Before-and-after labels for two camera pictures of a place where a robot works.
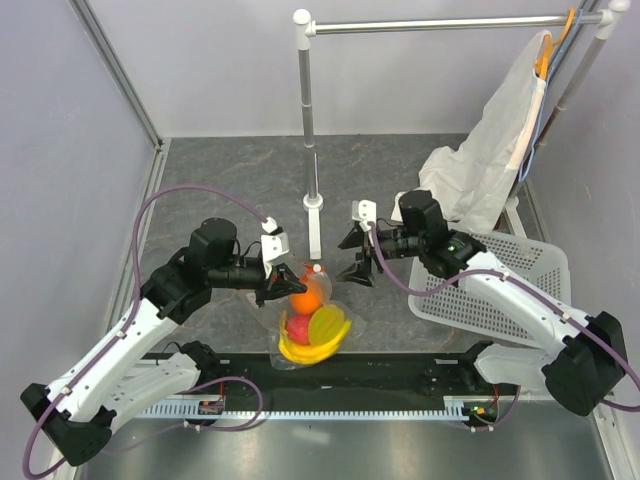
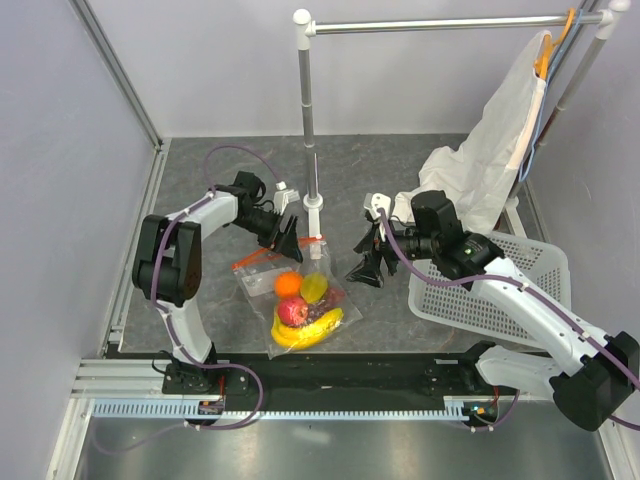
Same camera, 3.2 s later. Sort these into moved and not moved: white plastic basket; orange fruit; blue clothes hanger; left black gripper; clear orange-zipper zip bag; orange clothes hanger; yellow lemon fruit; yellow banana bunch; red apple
Moved: yellow banana bunch; left black gripper; orange fruit; red apple; clear orange-zipper zip bag; yellow lemon fruit
Not moved: orange clothes hanger; white plastic basket; blue clothes hanger
